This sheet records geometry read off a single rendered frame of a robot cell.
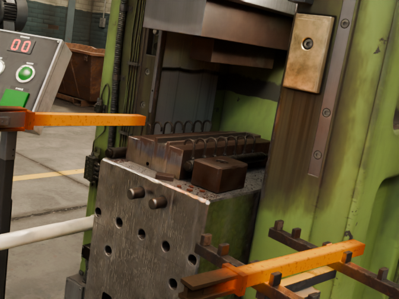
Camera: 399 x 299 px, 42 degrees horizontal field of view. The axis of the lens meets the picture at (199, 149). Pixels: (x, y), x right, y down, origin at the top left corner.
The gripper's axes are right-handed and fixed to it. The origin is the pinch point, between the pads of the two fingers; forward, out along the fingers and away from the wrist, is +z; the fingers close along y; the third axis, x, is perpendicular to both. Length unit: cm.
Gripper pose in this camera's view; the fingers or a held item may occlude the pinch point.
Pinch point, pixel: (4, 118)
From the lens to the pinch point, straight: 103.7
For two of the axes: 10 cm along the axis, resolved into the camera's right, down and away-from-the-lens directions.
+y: 7.5, 2.5, -6.1
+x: 1.5, -9.7, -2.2
